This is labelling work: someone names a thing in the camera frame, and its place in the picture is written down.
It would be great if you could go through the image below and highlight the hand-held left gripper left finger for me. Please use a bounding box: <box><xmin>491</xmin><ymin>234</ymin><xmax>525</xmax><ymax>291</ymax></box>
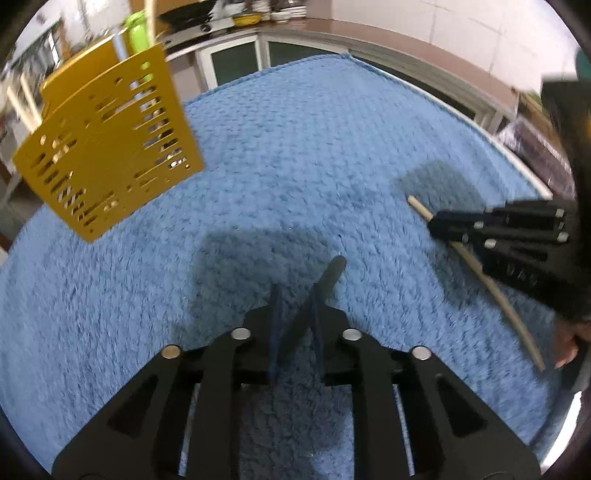
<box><xmin>52</xmin><ymin>282</ymin><xmax>283</xmax><ymax>480</ymax></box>

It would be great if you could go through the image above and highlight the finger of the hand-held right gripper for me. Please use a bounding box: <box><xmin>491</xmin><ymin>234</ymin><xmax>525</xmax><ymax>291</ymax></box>
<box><xmin>428</xmin><ymin>200</ymin><xmax>578</xmax><ymax>245</ymax></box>
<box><xmin>480</xmin><ymin>237</ymin><xmax>578</xmax><ymax>319</ymax></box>

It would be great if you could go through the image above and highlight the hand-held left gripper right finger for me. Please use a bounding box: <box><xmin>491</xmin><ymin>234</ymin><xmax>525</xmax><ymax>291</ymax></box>
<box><xmin>310</xmin><ymin>282</ymin><xmax>542</xmax><ymax>480</ymax></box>

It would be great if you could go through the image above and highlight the wooden chopstick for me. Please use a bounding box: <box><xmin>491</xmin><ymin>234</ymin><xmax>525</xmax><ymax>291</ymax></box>
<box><xmin>144</xmin><ymin>0</ymin><xmax>158</xmax><ymax>49</ymax></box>
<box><xmin>406</xmin><ymin>195</ymin><xmax>547</xmax><ymax>374</ymax></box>

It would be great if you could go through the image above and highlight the grey handled utensil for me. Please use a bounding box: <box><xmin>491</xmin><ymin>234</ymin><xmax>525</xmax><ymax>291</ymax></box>
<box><xmin>279</xmin><ymin>255</ymin><xmax>348</xmax><ymax>358</ymax></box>

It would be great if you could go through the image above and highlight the yellow perforated utensil holder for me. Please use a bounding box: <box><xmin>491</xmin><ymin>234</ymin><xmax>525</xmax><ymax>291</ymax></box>
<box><xmin>12</xmin><ymin>36</ymin><xmax>206</xmax><ymax>244</ymax></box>

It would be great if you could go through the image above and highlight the green frog handled utensil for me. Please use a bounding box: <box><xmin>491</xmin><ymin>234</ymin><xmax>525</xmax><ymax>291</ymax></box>
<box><xmin>126</xmin><ymin>10</ymin><xmax>157</xmax><ymax>54</ymax></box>

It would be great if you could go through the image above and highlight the person's right hand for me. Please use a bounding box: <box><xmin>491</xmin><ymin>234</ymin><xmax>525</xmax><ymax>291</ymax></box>
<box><xmin>551</xmin><ymin>318</ymin><xmax>580</xmax><ymax>370</ymax></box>

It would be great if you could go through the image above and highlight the blue fluffy mat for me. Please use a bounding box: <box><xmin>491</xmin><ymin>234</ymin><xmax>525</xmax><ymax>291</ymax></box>
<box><xmin>0</xmin><ymin>53</ymin><xmax>555</xmax><ymax>480</ymax></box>

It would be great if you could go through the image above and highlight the brown kitchen countertop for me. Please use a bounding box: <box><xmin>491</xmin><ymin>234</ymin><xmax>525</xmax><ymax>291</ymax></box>
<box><xmin>157</xmin><ymin>16</ymin><xmax>522</xmax><ymax>116</ymax></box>

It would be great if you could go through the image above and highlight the white cabinet with glass doors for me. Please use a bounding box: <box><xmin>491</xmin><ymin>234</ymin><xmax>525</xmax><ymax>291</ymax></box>
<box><xmin>194</xmin><ymin>34</ymin><xmax>513</xmax><ymax>134</ymax></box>

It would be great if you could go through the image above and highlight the stack of white plates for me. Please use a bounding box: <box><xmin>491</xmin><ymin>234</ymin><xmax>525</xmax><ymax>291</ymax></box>
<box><xmin>270</xmin><ymin>4</ymin><xmax>308</xmax><ymax>24</ymax></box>

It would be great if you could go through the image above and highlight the black frying pan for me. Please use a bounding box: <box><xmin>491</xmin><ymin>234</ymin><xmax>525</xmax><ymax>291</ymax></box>
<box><xmin>159</xmin><ymin>0</ymin><xmax>218</xmax><ymax>26</ymax></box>

